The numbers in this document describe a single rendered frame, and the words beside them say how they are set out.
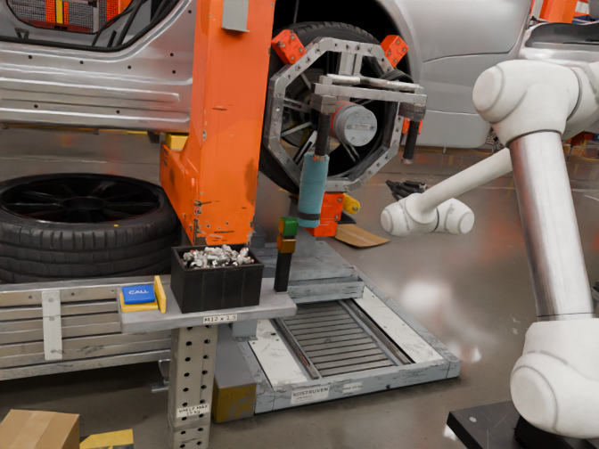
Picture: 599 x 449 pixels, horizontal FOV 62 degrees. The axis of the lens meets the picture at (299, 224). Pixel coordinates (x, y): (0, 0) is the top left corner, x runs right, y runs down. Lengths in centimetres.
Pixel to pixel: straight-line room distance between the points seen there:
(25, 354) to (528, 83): 141
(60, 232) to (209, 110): 57
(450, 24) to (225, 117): 122
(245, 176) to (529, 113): 70
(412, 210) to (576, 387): 71
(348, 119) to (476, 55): 84
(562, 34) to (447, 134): 318
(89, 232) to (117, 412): 54
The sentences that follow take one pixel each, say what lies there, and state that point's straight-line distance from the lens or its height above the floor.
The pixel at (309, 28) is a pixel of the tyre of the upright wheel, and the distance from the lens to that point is 185.
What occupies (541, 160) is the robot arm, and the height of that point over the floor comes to 93.
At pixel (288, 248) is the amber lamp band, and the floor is 59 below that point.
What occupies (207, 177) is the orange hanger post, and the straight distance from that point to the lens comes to 132.
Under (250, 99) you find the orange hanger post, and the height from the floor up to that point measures 94.
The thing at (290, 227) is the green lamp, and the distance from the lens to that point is 126.
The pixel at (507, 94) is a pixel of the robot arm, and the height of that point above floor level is 104.
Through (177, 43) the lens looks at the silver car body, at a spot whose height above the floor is 104.
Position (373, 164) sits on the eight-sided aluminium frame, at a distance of 195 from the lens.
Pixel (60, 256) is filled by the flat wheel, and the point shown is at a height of 43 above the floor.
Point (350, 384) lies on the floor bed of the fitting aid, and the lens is 172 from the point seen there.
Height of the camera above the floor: 107
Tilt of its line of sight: 19 degrees down
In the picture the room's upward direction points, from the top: 8 degrees clockwise
